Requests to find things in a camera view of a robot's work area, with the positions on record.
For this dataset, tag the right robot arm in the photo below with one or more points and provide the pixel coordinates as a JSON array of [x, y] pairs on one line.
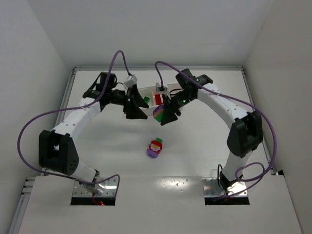
[[245, 127]]

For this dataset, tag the left base plate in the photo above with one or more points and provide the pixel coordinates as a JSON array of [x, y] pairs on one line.
[[108, 188]]

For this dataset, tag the santa lego stack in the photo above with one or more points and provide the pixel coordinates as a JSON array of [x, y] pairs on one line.
[[154, 148]]

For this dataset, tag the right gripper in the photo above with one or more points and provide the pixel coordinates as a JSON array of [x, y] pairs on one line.
[[171, 105]]

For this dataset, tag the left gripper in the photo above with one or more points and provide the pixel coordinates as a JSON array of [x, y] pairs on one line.
[[128, 102]]

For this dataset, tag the white divided container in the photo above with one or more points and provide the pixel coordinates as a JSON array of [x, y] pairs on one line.
[[154, 98]]

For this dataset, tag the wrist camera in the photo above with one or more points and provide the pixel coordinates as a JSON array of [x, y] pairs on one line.
[[129, 81], [160, 89]]

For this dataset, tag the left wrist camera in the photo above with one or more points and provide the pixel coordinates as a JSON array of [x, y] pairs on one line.
[[129, 81]]

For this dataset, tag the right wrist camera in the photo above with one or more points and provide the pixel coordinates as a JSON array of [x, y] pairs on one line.
[[160, 89]]

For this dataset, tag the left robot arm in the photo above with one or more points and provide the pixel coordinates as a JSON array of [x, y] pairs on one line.
[[57, 151]]

